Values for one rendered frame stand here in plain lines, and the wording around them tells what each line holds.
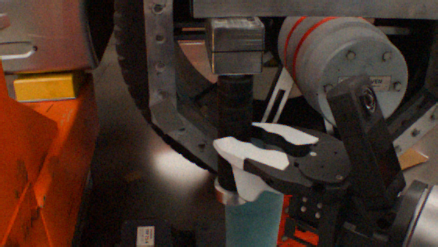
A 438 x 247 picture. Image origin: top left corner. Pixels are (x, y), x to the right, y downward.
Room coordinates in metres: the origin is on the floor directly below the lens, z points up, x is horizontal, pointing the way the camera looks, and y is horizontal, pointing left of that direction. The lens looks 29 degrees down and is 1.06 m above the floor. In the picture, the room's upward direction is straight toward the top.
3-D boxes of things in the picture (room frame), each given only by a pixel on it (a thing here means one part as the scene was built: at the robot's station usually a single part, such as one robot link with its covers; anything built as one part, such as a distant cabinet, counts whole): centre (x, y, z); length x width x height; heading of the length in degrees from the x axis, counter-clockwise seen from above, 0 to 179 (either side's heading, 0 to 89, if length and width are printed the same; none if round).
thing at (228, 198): (0.40, -0.02, 0.83); 0.04 x 0.04 x 0.16
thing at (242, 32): (0.43, -0.01, 0.93); 0.09 x 0.05 x 0.05; 6
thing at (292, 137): (0.40, -0.06, 0.81); 0.09 x 0.03 x 0.06; 43
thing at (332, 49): (0.58, -0.17, 0.85); 0.21 x 0.14 x 0.14; 6
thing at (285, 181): (0.33, -0.07, 0.83); 0.09 x 0.05 x 0.02; 60
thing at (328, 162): (0.31, -0.13, 0.80); 0.12 x 0.08 x 0.09; 52
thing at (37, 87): (0.86, 0.38, 0.71); 0.14 x 0.14 x 0.05; 6
